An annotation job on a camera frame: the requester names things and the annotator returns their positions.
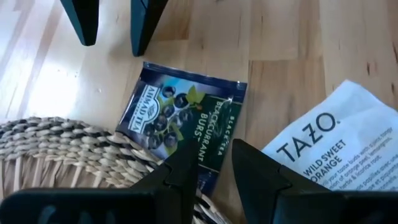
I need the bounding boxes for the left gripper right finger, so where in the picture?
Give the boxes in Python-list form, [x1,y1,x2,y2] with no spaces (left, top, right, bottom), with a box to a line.
[232,139,398,224]

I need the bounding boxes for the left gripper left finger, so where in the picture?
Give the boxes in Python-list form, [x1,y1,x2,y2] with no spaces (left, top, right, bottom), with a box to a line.
[0,137,199,224]

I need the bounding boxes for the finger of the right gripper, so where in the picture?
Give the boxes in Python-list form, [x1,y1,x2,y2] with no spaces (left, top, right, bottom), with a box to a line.
[60,0,100,47]
[130,0,169,57]

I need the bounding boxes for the dark blackcurrant tea packet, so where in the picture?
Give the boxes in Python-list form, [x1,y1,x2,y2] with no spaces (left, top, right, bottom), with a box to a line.
[115,61,248,198]

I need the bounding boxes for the white orange Tazo tea packet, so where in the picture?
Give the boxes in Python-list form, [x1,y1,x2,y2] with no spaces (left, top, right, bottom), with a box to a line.
[262,80,398,191]

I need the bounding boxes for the round woven wicker placemat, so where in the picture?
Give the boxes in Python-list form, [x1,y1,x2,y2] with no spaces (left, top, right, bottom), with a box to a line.
[0,116,233,224]

